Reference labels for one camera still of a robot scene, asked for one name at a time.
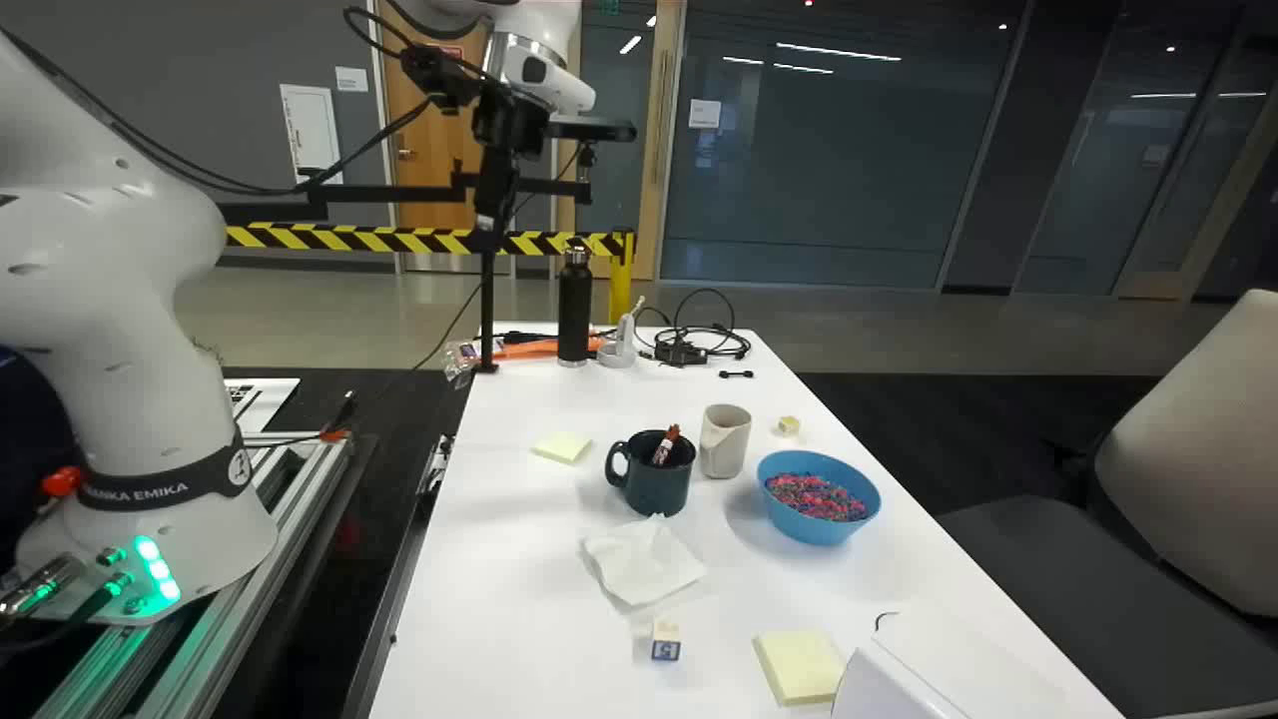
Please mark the small black flat object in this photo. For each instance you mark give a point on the small black flat object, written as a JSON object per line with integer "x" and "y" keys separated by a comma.
{"x": 735, "y": 375}

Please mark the small yellow sticky pad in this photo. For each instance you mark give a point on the small yellow sticky pad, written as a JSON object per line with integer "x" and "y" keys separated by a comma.
{"x": 560, "y": 448}

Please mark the cream white cup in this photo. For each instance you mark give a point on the cream white cup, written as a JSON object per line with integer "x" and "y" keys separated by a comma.
{"x": 725, "y": 447}

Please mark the grey chair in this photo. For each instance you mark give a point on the grey chair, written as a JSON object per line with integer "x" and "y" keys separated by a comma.
{"x": 1185, "y": 452}

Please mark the yellow black hazard bar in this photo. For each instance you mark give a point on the yellow black hazard bar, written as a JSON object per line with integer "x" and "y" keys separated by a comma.
{"x": 399, "y": 242}

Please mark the white flat box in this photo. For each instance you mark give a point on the white flat box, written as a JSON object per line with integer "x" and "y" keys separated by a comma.
{"x": 933, "y": 674}

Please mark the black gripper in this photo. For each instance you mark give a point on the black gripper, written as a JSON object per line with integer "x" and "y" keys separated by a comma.
{"x": 503, "y": 120}

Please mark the white paper napkin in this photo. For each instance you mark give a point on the white paper napkin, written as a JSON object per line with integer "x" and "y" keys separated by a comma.
{"x": 646, "y": 565}

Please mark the large yellow sticky pad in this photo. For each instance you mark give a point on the large yellow sticky pad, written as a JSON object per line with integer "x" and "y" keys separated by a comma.
{"x": 801, "y": 665}

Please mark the wooden door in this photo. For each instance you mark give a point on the wooden door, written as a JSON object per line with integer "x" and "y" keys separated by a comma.
{"x": 430, "y": 160}

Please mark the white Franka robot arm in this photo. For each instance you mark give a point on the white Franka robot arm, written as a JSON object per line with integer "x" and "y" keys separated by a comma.
{"x": 104, "y": 266}

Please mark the small white cube box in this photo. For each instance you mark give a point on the small white cube box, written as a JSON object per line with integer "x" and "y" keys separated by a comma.
{"x": 663, "y": 646}

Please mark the colourful candies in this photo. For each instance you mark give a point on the colourful candies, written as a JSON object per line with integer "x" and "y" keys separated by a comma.
{"x": 817, "y": 499}

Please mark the small white wall paper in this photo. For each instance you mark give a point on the small white wall paper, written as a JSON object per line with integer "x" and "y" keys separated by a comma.
{"x": 354, "y": 81}

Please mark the black water bottle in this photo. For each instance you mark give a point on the black water bottle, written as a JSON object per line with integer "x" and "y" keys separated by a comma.
{"x": 572, "y": 306}

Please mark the red dry-erase marker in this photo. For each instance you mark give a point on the red dry-erase marker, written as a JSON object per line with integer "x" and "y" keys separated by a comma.
{"x": 663, "y": 447}

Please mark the yellow post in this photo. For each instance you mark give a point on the yellow post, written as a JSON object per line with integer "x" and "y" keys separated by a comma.
{"x": 622, "y": 290}

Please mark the white wall panel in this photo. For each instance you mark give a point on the white wall panel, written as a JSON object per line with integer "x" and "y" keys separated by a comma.
{"x": 307, "y": 134}

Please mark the white paper on glass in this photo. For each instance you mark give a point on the white paper on glass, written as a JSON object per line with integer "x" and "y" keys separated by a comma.
{"x": 705, "y": 113}

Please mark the red stop button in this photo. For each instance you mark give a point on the red stop button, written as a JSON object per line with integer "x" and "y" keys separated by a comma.
{"x": 62, "y": 483}

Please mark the dark teal mug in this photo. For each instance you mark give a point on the dark teal mug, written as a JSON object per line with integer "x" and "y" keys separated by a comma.
{"x": 654, "y": 483}

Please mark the blue bowl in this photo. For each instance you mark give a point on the blue bowl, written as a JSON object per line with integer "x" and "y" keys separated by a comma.
{"x": 817, "y": 531}

